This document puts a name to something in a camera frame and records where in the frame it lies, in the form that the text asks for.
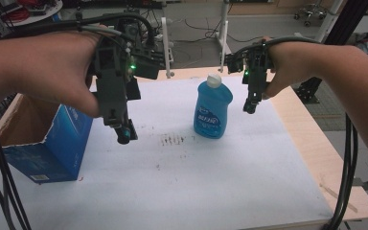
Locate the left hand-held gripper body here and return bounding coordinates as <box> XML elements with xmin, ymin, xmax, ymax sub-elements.
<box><xmin>87</xmin><ymin>17</ymin><xmax>166</xmax><ymax>129</ymax></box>

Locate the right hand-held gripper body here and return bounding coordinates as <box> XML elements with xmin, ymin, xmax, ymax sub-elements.
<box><xmin>225</xmin><ymin>37</ymin><xmax>275</xmax><ymax>102</ymax></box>

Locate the blue detergent bottle white cap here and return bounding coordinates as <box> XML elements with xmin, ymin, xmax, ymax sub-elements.
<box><xmin>193</xmin><ymin>73</ymin><xmax>234</xmax><ymax>140</ymax></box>

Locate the blue cardboard box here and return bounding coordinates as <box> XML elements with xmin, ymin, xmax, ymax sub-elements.
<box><xmin>0</xmin><ymin>92</ymin><xmax>94</xmax><ymax>185</ymax></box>

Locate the person's right hand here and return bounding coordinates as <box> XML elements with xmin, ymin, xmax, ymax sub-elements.
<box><xmin>262</xmin><ymin>35</ymin><xmax>317</xmax><ymax>101</ymax></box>

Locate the person's left hand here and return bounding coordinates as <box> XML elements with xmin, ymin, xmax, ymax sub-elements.
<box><xmin>18</xmin><ymin>32</ymin><xmax>104</xmax><ymax>118</ymax></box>

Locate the white table cover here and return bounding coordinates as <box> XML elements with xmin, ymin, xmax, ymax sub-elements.
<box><xmin>0</xmin><ymin>76</ymin><xmax>334</xmax><ymax>230</ymax></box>

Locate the office chair base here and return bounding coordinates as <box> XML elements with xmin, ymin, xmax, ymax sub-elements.
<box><xmin>293</xmin><ymin>3</ymin><xmax>329</xmax><ymax>28</ymax></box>

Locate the round white table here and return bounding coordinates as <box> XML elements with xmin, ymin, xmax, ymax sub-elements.
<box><xmin>0</xmin><ymin>0</ymin><xmax>64</xmax><ymax>27</ymax></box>

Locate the black metal stand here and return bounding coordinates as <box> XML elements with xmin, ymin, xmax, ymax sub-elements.
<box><xmin>293</xmin><ymin>0</ymin><xmax>368</xmax><ymax>104</ymax></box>

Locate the gray cable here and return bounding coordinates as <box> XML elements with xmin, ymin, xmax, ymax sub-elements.
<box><xmin>236</xmin><ymin>35</ymin><xmax>322</xmax><ymax>57</ymax></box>
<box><xmin>78</xmin><ymin>25</ymin><xmax>126</xmax><ymax>41</ymax></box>

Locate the white metal stand post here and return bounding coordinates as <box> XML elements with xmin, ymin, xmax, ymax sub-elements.
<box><xmin>314</xmin><ymin>0</ymin><xmax>345</xmax><ymax>43</ymax></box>
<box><xmin>215</xmin><ymin>0</ymin><xmax>233</xmax><ymax>73</ymax></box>
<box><xmin>160</xmin><ymin>16</ymin><xmax>175</xmax><ymax>80</ymax></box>

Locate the black floor cable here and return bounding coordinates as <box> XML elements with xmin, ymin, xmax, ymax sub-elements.
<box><xmin>176</xmin><ymin>18</ymin><xmax>263</xmax><ymax>44</ymax></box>

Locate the thick black cable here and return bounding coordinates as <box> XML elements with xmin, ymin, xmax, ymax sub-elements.
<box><xmin>0</xmin><ymin>12</ymin><xmax>156</xmax><ymax>44</ymax></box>

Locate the red cable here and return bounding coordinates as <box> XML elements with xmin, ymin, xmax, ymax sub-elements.
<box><xmin>2</xmin><ymin>0</ymin><xmax>46</xmax><ymax>23</ymax></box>

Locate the black table bracket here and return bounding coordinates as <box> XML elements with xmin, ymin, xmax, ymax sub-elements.
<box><xmin>352</xmin><ymin>176</ymin><xmax>368</xmax><ymax>192</ymax></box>

